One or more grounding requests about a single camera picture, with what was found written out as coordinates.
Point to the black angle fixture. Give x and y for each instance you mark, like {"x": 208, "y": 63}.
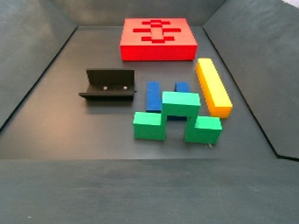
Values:
{"x": 110, "y": 84}

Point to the green stepped arch block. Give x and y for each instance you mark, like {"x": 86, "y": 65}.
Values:
{"x": 202, "y": 129}

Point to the red insertion board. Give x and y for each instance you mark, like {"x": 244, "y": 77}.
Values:
{"x": 159, "y": 39}

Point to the blue U-shaped block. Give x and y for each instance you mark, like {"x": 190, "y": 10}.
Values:
{"x": 154, "y": 96}

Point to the yellow long block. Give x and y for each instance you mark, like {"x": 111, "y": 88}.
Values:
{"x": 215, "y": 93}

